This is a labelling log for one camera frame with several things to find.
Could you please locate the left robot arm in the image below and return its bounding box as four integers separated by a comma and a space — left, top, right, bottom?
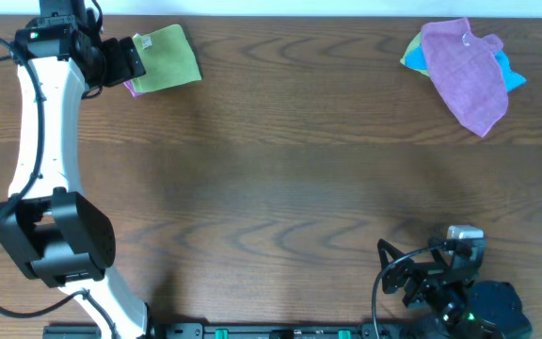
0, 8, 151, 338

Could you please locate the green cloth under pile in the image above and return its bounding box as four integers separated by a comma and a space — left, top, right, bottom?
400, 33, 429, 76

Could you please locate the light green cloth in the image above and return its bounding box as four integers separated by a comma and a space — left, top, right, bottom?
132, 24, 202, 93

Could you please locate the folded purple cloth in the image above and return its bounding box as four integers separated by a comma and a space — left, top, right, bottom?
122, 32, 148, 98

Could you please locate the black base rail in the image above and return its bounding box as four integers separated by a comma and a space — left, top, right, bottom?
42, 323, 426, 339

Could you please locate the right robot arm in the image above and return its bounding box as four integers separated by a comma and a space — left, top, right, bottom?
371, 237, 533, 338

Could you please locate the blue cloth in pile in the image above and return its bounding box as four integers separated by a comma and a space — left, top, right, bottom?
404, 45, 527, 93

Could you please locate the purple cloth in pile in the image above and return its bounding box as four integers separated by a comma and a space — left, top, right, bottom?
421, 18, 509, 137

